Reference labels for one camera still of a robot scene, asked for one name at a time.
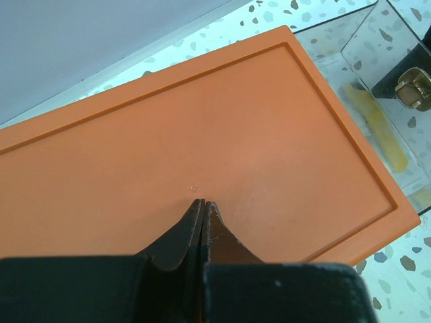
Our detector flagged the clear acrylic drawer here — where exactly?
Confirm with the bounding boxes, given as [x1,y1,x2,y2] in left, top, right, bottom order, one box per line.
[294,1,430,214]

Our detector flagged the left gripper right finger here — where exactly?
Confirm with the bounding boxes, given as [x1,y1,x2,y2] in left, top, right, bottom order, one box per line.
[201,202,376,322]

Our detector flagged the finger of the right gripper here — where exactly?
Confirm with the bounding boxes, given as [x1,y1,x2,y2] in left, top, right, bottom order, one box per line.
[372,28,430,101]

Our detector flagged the yellow utility knife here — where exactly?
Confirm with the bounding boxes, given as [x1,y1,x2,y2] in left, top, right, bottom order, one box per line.
[339,82,431,213]

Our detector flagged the orange drawer box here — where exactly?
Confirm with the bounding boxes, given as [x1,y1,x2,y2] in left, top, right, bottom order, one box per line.
[1,26,420,265]

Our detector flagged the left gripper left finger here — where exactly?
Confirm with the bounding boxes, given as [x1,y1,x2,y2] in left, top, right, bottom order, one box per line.
[1,199,205,322]

